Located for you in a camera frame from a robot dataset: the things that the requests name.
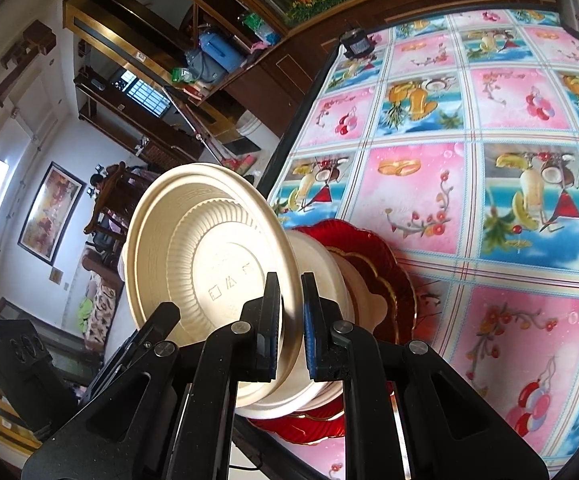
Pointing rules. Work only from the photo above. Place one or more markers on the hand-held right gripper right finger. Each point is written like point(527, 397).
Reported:
point(312, 340)

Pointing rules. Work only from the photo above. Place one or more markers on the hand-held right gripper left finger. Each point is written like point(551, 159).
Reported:
point(264, 340)

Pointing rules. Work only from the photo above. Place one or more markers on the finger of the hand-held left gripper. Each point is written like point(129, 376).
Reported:
point(162, 320)

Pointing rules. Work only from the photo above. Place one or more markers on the white foam bowl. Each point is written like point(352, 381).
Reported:
point(352, 280)

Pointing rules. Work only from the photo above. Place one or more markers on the beige ribbed plastic bowl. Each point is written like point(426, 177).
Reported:
point(319, 265)
point(209, 260)

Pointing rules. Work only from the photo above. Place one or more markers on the patterned sofa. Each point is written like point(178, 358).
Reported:
point(101, 305)

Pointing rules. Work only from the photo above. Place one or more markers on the wooden chair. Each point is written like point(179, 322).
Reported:
point(119, 190)

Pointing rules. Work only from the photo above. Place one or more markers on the white bucket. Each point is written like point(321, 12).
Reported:
point(248, 125)

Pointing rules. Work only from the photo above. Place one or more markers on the grey-blue jug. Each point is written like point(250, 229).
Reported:
point(199, 67)

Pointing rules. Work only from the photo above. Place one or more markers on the blue thermos jug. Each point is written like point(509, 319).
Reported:
point(219, 50)

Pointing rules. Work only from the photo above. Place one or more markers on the small black device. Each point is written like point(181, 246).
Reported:
point(357, 44)

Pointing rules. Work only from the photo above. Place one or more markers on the framed wall painting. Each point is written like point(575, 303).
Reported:
point(49, 215)

